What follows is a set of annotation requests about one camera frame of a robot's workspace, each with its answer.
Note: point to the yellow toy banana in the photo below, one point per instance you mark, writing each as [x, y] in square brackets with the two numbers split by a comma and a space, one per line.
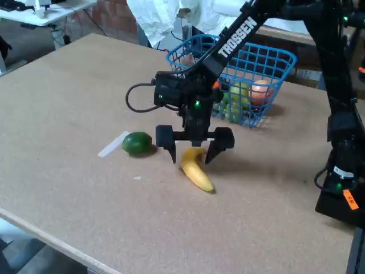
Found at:
[196, 174]

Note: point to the round green toy fruit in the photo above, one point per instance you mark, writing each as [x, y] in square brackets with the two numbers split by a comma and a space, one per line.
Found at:
[137, 143]

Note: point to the green toy grapes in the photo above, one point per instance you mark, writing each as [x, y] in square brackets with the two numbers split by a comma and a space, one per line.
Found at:
[228, 109]

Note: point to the yellow-green toy fruit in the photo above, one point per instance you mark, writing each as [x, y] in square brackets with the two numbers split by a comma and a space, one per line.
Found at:
[238, 94]

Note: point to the long white tape strip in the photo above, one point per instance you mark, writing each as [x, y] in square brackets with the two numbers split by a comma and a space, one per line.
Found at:
[112, 145]

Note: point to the pink-orange round toy fruit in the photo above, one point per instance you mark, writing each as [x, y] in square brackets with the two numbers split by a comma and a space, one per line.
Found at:
[261, 91]

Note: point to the brown wooden bench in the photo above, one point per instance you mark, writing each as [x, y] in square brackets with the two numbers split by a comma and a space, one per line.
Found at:
[285, 35]

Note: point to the white desk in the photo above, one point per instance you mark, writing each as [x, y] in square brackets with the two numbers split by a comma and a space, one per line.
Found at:
[57, 12]

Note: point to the small white desk object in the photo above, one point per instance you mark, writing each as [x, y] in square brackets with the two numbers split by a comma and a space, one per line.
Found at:
[40, 12]

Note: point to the black background object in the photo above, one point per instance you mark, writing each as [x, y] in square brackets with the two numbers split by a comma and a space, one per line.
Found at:
[4, 47]

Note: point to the small black camera box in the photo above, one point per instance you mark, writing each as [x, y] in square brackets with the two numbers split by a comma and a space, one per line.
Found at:
[168, 91]

